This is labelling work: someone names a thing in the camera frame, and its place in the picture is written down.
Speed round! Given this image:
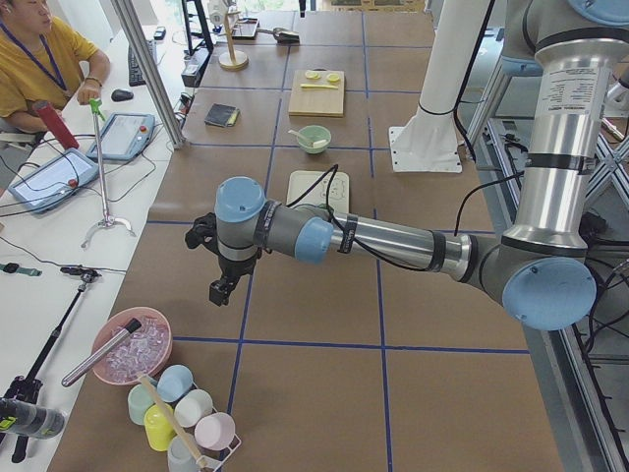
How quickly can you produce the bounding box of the smart watch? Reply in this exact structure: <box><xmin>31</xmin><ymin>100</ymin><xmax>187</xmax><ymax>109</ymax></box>
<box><xmin>0</xmin><ymin>263</ymin><xmax>42</xmax><ymax>277</ymax></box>

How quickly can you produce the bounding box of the metal scoop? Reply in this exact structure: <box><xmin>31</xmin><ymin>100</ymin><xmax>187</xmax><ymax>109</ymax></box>
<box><xmin>257</xmin><ymin>28</ymin><xmax>300</xmax><ymax>44</ymax></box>

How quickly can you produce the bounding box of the pink cup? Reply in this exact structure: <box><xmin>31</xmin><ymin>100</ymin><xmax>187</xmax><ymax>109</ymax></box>
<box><xmin>194</xmin><ymin>412</ymin><xmax>236</xmax><ymax>450</ymax></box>

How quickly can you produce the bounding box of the metal stand with green clip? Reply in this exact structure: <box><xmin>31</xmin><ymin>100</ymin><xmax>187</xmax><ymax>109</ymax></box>
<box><xmin>81</xmin><ymin>98</ymin><xmax>137</xmax><ymax>250</ymax></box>

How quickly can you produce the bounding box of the black keyboard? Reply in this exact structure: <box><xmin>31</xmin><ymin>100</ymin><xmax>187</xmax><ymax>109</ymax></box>
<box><xmin>127</xmin><ymin>37</ymin><xmax>159</xmax><ymax>88</ymax></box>

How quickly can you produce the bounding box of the aluminium frame post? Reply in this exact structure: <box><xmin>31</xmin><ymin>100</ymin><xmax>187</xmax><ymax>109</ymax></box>
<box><xmin>111</xmin><ymin>0</ymin><xmax>186</xmax><ymax>149</ymax></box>

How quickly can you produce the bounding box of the blue cup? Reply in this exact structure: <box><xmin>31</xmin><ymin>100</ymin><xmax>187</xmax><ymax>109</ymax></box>
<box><xmin>156</xmin><ymin>365</ymin><xmax>194</xmax><ymax>403</ymax></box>

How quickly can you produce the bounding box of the blue teach pendant far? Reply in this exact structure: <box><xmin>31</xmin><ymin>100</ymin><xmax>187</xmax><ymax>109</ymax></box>
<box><xmin>95</xmin><ymin>113</ymin><xmax>156</xmax><ymax>162</ymax></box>

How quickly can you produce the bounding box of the white wire cup rack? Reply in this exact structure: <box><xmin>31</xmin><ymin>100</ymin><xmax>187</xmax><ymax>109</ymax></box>
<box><xmin>186</xmin><ymin>378</ymin><xmax>244</xmax><ymax>468</ymax></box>

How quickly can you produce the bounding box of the yellow cup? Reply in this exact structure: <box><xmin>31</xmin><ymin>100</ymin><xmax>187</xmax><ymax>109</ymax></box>
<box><xmin>143</xmin><ymin>404</ymin><xmax>177</xmax><ymax>452</ymax></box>

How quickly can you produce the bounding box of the front lemon slice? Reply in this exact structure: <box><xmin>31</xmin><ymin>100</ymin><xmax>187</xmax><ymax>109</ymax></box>
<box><xmin>325</xmin><ymin>73</ymin><xmax>341</xmax><ymax>84</ymax></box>

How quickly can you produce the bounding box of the wooden cutting board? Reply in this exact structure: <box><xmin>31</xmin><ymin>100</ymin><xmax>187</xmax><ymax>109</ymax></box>
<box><xmin>288</xmin><ymin>69</ymin><xmax>345</xmax><ymax>117</ymax></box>

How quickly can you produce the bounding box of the white cup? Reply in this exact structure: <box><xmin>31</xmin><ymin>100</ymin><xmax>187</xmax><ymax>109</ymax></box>
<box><xmin>174</xmin><ymin>388</ymin><xmax>213</xmax><ymax>428</ymax></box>

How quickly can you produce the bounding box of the person in yellow shirt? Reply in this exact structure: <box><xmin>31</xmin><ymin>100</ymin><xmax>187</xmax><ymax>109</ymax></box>
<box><xmin>1</xmin><ymin>1</ymin><xmax>110</xmax><ymax>134</ymax></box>

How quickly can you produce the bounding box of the computer mouse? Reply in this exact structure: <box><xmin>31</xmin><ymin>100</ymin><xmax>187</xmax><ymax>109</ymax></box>
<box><xmin>110</xmin><ymin>88</ymin><xmax>135</xmax><ymax>102</ymax></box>

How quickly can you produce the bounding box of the green cup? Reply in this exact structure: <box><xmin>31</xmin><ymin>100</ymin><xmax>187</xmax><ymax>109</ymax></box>
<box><xmin>127</xmin><ymin>383</ymin><xmax>154</xmax><ymax>426</ymax></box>

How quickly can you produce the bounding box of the black tripod pole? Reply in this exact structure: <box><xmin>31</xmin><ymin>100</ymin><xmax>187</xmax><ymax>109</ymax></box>
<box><xmin>1</xmin><ymin>265</ymin><xmax>101</xmax><ymax>463</ymax></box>

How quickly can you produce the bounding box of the metal tube in bowl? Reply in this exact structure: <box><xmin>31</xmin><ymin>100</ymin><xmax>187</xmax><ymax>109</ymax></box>
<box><xmin>61</xmin><ymin>318</ymin><xmax>142</xmax><ymax>387</ymax></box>

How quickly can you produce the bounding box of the blue teach pendant near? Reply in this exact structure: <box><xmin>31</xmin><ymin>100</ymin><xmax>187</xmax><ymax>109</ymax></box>
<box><xmin>9</xmin><ymin>148</ymin><xmax>98</xmax><ymax>213</ymax></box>

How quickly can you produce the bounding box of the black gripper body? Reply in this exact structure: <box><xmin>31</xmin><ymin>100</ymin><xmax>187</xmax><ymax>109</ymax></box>
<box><xmin>185</xmin><ymin>212</ymin><xmax>260</xmax><ymax>306</ymax></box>

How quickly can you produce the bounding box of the grey folded cloth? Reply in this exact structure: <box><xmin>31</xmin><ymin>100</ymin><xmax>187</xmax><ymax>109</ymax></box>
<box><xmin>203</xmin><ymin>103</ymin><xmax>240</xmax><ymax>128</ymax></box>

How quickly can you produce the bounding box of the blue teach pendant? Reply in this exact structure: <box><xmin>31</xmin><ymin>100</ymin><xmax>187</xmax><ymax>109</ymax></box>
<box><xmin>95</xmin><ymin>113</ymin><xmax>156</xmax><ymax>162</ymax></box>
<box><xmin>9</xmin><ymin>148</ymin><xmax>98</xmax><ymax>213</ymax></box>

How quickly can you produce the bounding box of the black glass tray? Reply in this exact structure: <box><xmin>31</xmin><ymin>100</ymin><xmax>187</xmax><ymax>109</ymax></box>
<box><xmin>231</xmin><ymin>18</ymin><xmax>259</xmax><ymax>40</ymax></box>

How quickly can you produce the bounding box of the wooden stick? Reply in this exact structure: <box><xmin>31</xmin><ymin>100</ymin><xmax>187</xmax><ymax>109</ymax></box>
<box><xmin>138</xmin><ymin>375</ymin><xmax>210</xmax><ymax>470</ymax></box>

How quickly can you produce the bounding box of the yellow plastic knife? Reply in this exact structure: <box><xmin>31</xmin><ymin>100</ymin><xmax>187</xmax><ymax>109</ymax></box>
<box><xmin>299</xmin><ymin>83</ymin><xmax>339</xmax><ymax>90</ymax></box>

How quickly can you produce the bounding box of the pink bowl with ice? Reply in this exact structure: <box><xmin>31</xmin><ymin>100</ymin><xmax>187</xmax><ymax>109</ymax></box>
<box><xmin>92</xmin><ymin>307</ymin><xmax>173</xmax><ymax>385</ymax></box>

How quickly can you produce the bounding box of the red cylinder bottle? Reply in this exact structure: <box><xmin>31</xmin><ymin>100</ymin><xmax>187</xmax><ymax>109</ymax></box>
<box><xmin>33</xmin><ymin>100</ymin><xmax>80</xmax><ymax>149</ymax></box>

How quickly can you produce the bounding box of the light green bowl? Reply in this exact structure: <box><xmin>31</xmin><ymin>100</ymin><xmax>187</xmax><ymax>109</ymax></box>
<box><xmin>297</xmin><ymin>125</ymin><xmax>331</xmax><ymax>154</ymax></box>

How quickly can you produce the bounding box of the wooden mug tree stand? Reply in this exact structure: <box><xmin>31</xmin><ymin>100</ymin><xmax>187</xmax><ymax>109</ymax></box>
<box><xmin>208</xmin><ymin>0</ymin><xmax>249</xmax><ymax>71</ymax></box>

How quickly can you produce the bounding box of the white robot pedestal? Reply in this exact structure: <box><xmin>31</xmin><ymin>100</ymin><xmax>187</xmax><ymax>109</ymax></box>
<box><xmin>417</xmin><ymin>0</ymin><xmax>494</xmax><ymax>131</ymax></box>

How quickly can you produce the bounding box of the grey cup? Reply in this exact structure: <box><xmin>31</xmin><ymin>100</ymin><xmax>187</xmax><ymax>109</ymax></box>
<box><xmin>167</xmin><ymin>436</ymin><xmax>200</xmax><ymax>472</ymax></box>

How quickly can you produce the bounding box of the beige bear serving tray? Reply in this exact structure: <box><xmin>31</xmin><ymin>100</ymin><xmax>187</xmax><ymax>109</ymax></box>
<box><xmin>287</xmin><ymin>170</ymin><xmax>350</xmax><ymax>213</ymax></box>

